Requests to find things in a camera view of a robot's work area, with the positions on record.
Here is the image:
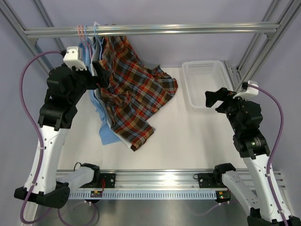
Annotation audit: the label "white plastic basket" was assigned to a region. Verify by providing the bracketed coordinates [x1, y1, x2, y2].
[182, 60, 233, 112]

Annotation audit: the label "aluminium hanging rail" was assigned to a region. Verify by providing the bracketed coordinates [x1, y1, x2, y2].
[25, 22, 278, 38]

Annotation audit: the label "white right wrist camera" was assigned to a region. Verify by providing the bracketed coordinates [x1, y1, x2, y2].
[233, 80, 259, 100]

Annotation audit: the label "aluminium frame right posts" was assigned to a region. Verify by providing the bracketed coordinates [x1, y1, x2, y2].
[222, 0, 301, 91]

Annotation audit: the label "plaid shirt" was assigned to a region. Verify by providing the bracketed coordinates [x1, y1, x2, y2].
[99, 36, 178, 151]

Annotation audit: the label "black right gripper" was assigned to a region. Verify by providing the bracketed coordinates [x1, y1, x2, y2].
[205, 88, 252, 134]

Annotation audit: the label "grey shirt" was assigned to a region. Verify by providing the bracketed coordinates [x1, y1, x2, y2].
[140, 59, 160, 74]

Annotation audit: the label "blue hanger on rail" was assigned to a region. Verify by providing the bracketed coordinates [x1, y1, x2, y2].
[84, 25, 94, 45]

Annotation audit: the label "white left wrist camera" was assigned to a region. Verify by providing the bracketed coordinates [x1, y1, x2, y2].
[63, 46, 87, 71]

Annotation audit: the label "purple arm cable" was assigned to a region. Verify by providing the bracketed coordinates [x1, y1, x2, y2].
[249, 85, 289, 226]
[19, 50, 67, 224]

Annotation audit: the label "purple floor cable left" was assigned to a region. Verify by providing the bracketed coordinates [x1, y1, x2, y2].
[57, 201, 97, 226]

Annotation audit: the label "light blue shirt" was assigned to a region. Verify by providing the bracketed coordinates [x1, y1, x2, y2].
[79, 42, 120, 145]

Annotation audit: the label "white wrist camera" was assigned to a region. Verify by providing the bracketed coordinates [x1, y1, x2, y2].
[63, 46, 87, 71]
[233, 80, 259, 100]

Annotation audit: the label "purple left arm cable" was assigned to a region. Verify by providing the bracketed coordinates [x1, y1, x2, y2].
[19, 50, 67, 224]

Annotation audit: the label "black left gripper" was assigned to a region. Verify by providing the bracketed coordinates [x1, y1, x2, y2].
[68, 61, 111, 105]

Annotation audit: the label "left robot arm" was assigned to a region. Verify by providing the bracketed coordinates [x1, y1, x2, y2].
[14, 64, 115, 209]

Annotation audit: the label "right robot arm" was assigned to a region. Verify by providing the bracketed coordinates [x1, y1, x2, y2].
[205, 83, 301, 226]

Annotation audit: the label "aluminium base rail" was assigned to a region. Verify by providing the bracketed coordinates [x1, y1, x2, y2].
[55, 169, 283, 189]

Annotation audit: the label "light blue hanger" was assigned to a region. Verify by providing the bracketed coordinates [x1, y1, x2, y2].
[94, 22, 103, 60]

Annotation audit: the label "purple floor cable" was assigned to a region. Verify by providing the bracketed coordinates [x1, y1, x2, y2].
[57, 201, 97, 226]
[190, 200, 238, 216]

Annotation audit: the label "purple floor cable right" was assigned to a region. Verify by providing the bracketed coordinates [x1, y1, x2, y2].
[190, 200, 238, 216]

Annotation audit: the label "pink hanger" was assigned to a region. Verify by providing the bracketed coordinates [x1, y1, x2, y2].
[77, 25, 87, 48]
[80, 25, 92, 65]

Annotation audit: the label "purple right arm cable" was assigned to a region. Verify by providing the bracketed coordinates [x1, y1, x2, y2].
[249, 85, 289, 226]

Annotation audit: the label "white slotted cable duct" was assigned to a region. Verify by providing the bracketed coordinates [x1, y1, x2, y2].
[69, 190, 217, 200]

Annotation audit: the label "aluminium frame posts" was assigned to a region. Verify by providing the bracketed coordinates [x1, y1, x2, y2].
[222, 0, 301, 91]
[0, 0, 65, 74]

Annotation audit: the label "aluminium frame left posts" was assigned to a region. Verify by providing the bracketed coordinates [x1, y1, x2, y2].
[0, 0, 65, 74]

